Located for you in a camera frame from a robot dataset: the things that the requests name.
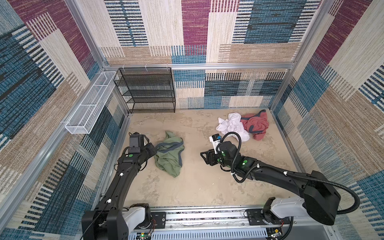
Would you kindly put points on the white cloth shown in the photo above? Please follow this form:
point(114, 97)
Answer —
point(233, 124)

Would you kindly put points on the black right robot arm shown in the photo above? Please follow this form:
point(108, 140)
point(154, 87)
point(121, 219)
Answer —
point(315, 197)

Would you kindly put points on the red cloth with grey trim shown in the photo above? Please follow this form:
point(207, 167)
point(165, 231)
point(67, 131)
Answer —
point(256, 124)

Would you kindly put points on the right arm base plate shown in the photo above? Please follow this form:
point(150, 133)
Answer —
point(256, 217)

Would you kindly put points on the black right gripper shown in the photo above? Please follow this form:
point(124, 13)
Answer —
point(210, 157)

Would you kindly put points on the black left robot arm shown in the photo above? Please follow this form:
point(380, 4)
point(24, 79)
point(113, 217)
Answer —
point(108, 220)

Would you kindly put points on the white slotted cable duct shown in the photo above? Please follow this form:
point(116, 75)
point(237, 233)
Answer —
point(223, 234)

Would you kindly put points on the green cloth with grey trim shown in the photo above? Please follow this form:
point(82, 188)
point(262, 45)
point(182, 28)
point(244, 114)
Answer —
point(168, 157)

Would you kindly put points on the black wire shelf rack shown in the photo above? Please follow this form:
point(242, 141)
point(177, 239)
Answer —
point(147, 90)

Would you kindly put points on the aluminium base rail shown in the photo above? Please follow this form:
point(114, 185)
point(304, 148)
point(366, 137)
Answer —
point(232, 217)

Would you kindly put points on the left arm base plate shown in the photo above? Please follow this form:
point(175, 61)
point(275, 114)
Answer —
point(158, 221)

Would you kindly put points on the white wire mesh basket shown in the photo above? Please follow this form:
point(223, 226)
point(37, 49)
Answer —
point(86, 114)

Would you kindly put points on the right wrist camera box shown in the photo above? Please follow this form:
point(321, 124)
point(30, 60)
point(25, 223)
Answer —
point(215, 140)

